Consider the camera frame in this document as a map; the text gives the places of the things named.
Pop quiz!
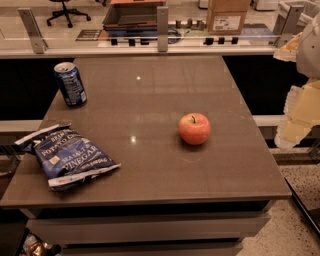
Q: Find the blue soda can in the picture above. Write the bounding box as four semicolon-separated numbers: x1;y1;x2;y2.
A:
54;62;87;107

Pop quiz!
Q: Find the left metal railing post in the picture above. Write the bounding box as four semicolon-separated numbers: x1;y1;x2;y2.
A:
18;8;47;54

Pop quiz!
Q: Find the cardboard box with label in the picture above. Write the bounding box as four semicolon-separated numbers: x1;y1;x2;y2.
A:
206;0;251;35

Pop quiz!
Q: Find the black office chair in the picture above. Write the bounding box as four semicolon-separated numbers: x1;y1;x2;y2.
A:
46;0;91;28

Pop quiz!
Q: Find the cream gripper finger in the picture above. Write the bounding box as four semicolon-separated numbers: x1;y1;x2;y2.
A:
274;80;320;149
273;33;302;62

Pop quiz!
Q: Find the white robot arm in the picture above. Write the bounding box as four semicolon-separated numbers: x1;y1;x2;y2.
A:
274;14;320;149

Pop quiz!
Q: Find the red apple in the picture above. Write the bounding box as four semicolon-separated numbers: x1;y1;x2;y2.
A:
178;113;211;145

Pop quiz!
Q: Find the middle metal railing post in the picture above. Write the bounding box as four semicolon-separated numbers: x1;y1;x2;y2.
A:
157;6;168;52

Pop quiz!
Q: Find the grey open tray box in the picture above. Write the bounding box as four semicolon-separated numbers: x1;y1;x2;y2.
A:
102;2;165;29

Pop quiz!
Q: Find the right metal railing post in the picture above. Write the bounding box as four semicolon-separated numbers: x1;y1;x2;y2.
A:
273;3;304;48

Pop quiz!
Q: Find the blue potato chip bag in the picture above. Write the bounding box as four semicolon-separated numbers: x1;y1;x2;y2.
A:
15;124;120;191

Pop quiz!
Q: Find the metal railing post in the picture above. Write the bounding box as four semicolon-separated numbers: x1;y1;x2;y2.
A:
273;3;304;48
157;6;168;52
18;8;47;54

